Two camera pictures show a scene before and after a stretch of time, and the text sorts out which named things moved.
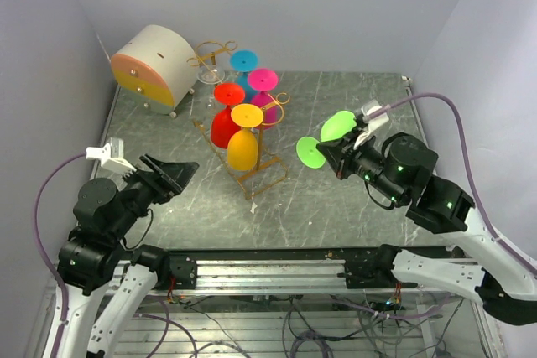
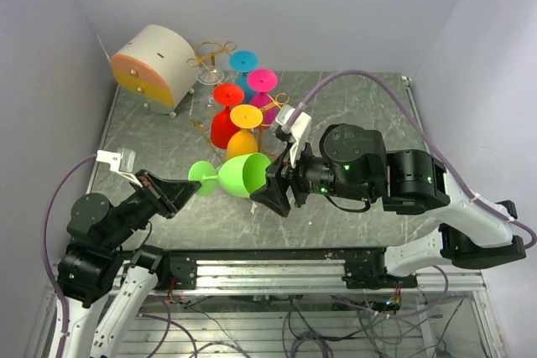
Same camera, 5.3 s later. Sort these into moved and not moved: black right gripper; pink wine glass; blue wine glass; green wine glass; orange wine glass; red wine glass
Moved: green wine glass; black right gripper
Not moved: orange wine glass; blue wine glass; red wine glass; pink wine glass
